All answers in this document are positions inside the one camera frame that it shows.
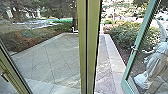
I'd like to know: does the green bush outside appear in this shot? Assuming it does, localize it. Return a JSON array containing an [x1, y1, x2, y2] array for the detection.
[[109, 21, 161, 53]]

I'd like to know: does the tree trunk outside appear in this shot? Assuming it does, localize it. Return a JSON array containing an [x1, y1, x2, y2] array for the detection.
[[71, 0, 79, 31]]

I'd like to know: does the green framed glass door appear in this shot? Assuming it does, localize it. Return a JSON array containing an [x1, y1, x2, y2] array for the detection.
[[0, 0, 103, 94], [120, 0, 168, 94]]

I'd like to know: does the metal door handle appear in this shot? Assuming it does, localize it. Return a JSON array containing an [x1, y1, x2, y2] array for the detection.
[[130, 44, 139, 53], [0, 71, 10, 83]]

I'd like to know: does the low green hedge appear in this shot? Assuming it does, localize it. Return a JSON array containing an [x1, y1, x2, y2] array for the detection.
[[19, 22, 75, 38]]

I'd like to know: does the white garden statue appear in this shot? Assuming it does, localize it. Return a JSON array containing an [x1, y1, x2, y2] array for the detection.
[[133, 18, 168, 91]]

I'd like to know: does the white garden bench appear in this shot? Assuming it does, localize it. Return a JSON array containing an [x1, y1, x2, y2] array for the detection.
[[71, 27, 80, 34]]

